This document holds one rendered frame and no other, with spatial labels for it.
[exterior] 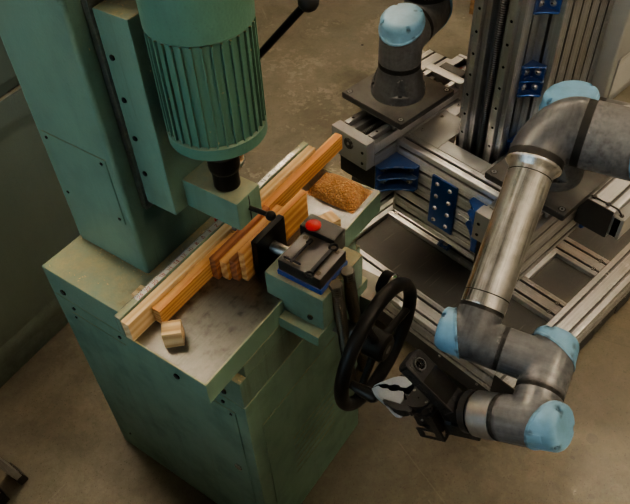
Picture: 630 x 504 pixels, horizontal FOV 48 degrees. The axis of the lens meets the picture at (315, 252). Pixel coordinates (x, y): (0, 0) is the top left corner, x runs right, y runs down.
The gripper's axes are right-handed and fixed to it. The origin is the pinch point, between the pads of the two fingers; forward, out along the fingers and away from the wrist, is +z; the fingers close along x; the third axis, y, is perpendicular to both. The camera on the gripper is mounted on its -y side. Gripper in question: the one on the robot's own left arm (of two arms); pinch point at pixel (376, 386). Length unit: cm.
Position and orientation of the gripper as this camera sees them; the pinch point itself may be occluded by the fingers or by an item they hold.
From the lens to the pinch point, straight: 130.7
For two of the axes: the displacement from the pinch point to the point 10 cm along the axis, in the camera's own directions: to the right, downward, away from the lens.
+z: -6.9, 0.0, 7.2
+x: 5.6, -6.2, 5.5
